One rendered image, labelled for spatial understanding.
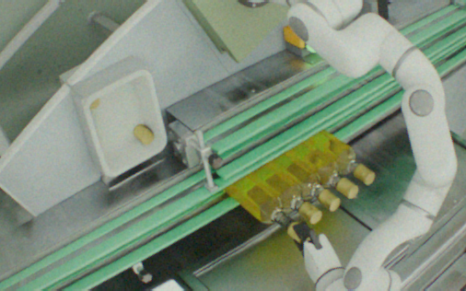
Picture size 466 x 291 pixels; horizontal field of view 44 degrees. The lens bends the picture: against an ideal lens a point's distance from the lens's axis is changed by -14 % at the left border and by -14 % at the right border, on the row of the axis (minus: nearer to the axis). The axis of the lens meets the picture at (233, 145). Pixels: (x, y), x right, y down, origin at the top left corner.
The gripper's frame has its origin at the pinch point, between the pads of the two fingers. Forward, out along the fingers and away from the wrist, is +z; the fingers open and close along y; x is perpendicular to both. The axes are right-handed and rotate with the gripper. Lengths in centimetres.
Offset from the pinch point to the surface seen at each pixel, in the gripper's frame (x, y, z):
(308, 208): -4.1, 1.4, 6.0
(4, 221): 74, -15, 58
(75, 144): 41, 19, 34
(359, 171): -20.2, 1.3, 10.8
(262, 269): 8.6, -12.8, 6.0
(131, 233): 34.5, 4.0, 14.8
